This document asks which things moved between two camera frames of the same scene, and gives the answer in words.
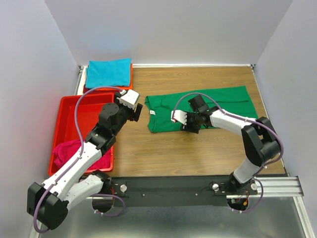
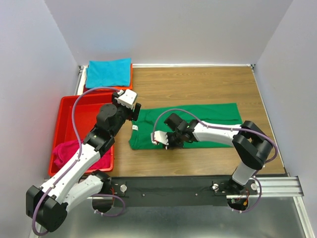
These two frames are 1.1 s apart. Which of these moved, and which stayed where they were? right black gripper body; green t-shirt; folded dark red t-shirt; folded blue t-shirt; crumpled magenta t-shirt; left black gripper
Moved: right black gripper body; green t-shirt
Stayed: folded blue t-shirt; left black gripper; crumpled magenta t-shirt; folded dark red t-shirt
